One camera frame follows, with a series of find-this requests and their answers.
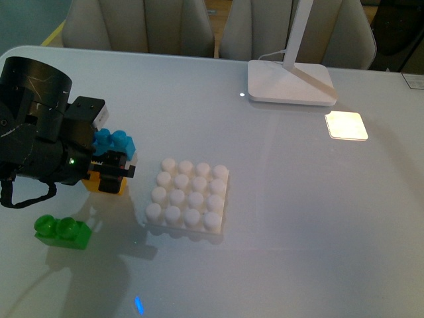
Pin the left beige chair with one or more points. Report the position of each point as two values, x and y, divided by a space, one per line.
157 27

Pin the yellow two-stud block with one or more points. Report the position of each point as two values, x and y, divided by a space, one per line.
107 179

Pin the white studded base plate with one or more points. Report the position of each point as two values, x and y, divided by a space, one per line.
188 197

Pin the dark chair at right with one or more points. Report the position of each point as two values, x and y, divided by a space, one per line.
398 31

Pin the beige chair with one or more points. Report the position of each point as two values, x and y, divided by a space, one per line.
157 27
337 33

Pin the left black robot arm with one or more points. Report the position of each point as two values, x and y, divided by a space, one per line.
49 139

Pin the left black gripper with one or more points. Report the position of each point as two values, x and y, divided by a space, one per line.
67 159

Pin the white desk lamp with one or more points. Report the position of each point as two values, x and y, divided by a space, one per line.
289 82

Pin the right beige chair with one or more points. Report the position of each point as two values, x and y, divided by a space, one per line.
337 33

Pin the blue three-stud block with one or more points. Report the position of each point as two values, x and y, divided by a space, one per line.
117 141

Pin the green two-stud block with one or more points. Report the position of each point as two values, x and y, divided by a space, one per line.
64 233

